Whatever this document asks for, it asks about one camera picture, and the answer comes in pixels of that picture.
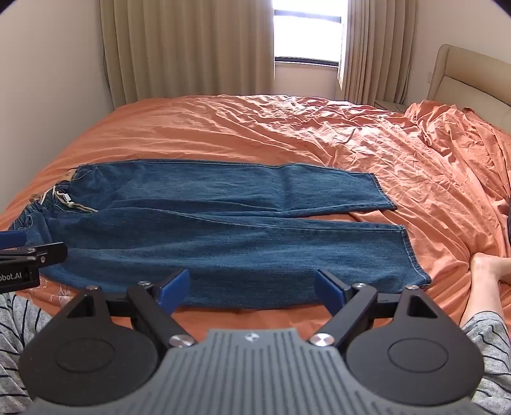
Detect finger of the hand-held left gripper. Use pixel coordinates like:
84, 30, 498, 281
0, 243, 68, 267
0, 230, 28, 249

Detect beige padded headboard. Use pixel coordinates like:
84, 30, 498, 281
426, 44, 511, 132

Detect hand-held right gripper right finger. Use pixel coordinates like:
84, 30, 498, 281
309, 269, 439, 348

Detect window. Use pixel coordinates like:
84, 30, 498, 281
272, 0, 350, 68

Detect person's grey striped clothing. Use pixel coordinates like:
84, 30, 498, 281
0, 292, 511, 415

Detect narrow beige curtain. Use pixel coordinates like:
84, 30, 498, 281
339, 0, 418, 105

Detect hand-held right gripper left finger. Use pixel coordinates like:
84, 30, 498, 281
66, 268, 196, 348

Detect bed with orange sheet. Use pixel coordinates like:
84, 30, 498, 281
0, 94, 511, 400

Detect wide beige curtain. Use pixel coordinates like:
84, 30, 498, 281
100, 0, 277, 109

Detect blue denim pants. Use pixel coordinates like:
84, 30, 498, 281
10, 160, 432, 311

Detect beige nightstand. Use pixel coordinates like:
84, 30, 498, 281
374, 99, 408, 116

